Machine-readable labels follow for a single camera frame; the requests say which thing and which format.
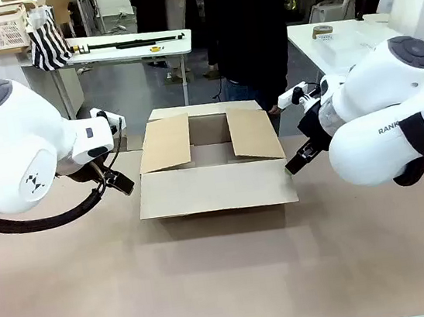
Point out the white plastic basket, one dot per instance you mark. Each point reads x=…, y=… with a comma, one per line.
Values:
x=3, y=31

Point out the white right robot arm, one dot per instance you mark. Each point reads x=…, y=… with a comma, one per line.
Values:
x=392, y=103

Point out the black white striped bag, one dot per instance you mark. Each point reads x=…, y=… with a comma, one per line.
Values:
x=48, y=45

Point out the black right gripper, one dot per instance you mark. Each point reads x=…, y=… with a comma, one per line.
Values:
x=315, y=129

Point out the small yellow tape roll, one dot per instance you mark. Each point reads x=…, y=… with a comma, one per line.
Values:
x=156, y=49

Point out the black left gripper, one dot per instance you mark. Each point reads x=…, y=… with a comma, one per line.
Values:
x=81, y=172

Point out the person in yellow vest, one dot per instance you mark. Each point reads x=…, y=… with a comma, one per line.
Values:
x=173, y=11

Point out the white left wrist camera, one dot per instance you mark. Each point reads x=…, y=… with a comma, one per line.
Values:
x=106, y=115

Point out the person's left hand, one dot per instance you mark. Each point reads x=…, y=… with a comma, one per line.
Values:
x=275, y=110

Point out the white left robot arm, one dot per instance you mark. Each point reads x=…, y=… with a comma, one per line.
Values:
x=11, y=146

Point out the brown cardboard box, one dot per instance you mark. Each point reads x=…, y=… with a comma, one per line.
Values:
x=216, y=189

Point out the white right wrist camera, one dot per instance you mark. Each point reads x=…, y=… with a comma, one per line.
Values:
x=291, y=96

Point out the long black bar clamp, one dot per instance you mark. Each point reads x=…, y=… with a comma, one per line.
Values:
x=126, y=43

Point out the brown packing tape roll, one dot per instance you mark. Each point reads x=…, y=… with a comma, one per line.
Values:
x=322, y=31

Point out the person in black clothing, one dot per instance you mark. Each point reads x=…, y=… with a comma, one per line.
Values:
x=248, y=32

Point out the white folding table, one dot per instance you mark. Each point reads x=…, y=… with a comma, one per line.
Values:
x=131, y=52

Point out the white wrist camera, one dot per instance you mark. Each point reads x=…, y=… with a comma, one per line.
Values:
x=291, y=96
x=106, y=115

